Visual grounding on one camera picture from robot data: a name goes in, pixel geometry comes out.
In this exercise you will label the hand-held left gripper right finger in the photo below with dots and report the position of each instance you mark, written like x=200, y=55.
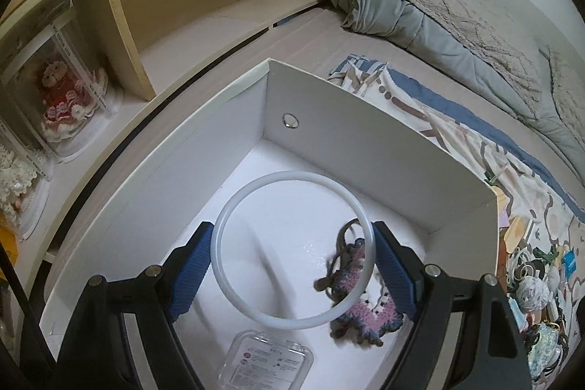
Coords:
x=397, y=275

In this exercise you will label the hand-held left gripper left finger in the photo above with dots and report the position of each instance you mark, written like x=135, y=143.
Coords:
x=192, y=275

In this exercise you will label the pink crochet piece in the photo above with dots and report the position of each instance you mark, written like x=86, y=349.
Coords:
x=365, y=323

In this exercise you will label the clear plastic case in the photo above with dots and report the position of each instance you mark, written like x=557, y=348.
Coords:
x=269, y=362

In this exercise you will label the white storage box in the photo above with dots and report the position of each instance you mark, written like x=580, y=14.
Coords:
x=320, y=116

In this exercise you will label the grey yarn ball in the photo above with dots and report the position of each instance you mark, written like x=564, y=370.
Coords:
x=532, y=289

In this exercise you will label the printed bed sheet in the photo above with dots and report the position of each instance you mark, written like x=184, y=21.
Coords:
x=457, y=129

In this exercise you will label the iridescent fabric pouch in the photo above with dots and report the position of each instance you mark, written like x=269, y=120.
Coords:
x=544, y=346

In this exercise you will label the white-dressed doll in case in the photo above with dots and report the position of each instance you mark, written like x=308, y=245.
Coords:
x=39, y=207

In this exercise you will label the blue packet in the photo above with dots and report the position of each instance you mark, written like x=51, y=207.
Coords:
x=570, y=263

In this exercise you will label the white dress doll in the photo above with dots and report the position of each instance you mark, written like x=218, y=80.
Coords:
x=16, y=180

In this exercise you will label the red dress bear doll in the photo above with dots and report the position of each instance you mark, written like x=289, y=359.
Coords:
x=59, y=97

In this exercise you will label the red-dressed doll in case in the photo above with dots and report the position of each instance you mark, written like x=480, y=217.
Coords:
x=87, y=52

